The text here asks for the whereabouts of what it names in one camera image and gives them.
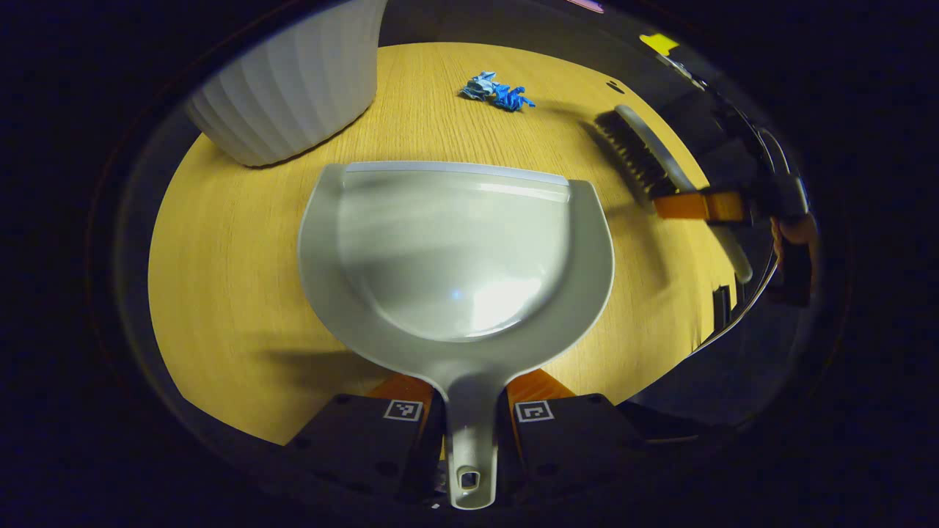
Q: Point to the blue paper trash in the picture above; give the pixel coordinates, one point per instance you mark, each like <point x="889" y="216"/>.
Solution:
<point x="499" y="92"/>

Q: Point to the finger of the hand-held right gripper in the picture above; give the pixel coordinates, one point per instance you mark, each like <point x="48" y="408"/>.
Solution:
<point x="682" y="207"/>

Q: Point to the white ribbed garbage bin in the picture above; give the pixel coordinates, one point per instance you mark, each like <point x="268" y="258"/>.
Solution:
<point x="293" y="81"/>

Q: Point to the black desk edge bracket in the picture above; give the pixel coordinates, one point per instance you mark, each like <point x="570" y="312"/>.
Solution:
<point x="722" y="308"/>

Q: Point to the small grey broom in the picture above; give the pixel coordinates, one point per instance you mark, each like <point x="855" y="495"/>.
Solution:
<point x="645" y="158"/>

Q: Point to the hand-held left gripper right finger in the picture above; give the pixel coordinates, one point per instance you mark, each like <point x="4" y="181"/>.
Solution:
<point x="572" y="440"/>

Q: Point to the grey plastic dustpan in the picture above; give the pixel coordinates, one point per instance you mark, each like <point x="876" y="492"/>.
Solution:
<point x="455" y="257"/>

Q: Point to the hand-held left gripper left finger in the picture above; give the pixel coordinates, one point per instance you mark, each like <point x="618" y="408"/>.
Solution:
<point x="367" y="440"/>

